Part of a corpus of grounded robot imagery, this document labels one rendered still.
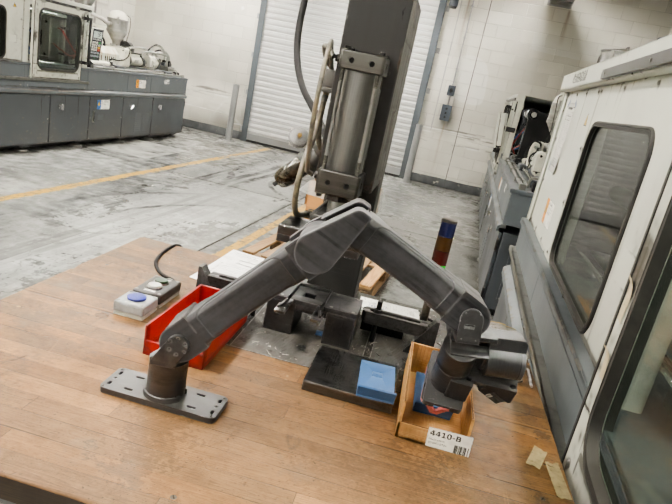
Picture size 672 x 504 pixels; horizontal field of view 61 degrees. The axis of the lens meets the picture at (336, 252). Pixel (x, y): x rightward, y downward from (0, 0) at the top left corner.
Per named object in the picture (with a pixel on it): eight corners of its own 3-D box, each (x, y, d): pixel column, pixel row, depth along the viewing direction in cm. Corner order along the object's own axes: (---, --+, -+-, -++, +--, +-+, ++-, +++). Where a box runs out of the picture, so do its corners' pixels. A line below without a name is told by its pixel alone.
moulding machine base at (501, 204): (476, 201, 947) (492, 143, 919) (538, 216, 929) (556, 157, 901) (470, 314, 428) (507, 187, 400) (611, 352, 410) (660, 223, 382)
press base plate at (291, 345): (151, 337, 120) (153, 324, 119) (235, 270, 167) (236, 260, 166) (459, 422, 112) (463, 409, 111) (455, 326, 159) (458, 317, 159)
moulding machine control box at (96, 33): (93, 61, 683) (95, 27, 672) (76, 57, 687) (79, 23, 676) (102, 62, 701) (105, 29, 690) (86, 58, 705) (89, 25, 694)
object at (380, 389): (355, 399, 103) (358, 385, 102) (361, 361, 117) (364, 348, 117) (393, 408, 102) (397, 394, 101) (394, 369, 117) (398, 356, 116)
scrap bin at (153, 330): (142, 353, 107) (145, 324, 105) (197, 307, 131) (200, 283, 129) (202, 370, 105) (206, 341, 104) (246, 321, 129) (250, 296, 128)
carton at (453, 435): (393, 440, 98) (403, 400, 96) (403, 374, 122) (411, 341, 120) (467, 461, 96) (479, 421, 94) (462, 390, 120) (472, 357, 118)
